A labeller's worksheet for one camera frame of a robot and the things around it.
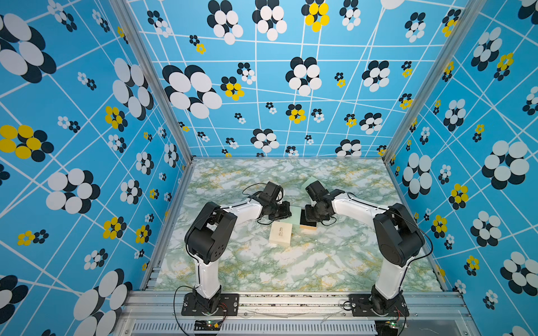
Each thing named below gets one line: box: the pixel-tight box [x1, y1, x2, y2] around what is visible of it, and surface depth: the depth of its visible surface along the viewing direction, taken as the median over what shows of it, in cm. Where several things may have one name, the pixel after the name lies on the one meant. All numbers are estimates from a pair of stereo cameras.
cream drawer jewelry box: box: [269, 221, 293, 248], surface depth 90 cm
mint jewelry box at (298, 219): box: [290, 205, 318, 231], surface depth 93 cm
